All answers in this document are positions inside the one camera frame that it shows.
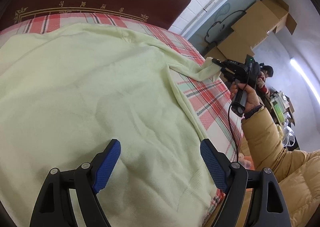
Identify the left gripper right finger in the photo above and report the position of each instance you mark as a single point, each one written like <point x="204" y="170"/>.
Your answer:
<point x="267" y="205"/>

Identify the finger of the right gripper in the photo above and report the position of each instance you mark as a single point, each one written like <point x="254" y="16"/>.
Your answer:
<point x="219" y="62"/>

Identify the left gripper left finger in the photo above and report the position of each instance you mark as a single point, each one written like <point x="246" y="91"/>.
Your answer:
<point x="53" y="206"/>

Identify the light green sweater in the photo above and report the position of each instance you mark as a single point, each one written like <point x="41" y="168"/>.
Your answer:
<point x="95" y="107"/>

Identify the person's right hand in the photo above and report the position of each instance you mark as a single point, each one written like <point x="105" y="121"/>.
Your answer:
<point x="252" y="98"/>

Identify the person in background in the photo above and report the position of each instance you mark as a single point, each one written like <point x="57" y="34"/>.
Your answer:
<point x="265" y="72"/>

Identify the red plaid bed sheet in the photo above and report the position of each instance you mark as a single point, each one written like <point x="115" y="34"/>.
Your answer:
<point x="205" y="92"/>

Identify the stacked cardboard boxes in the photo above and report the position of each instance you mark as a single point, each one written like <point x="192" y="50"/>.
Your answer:
<point x="262" y="18"/>

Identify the tan jacket right sleeve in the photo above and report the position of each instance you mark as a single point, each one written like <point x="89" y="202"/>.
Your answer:
<point x="297" y="172"/>

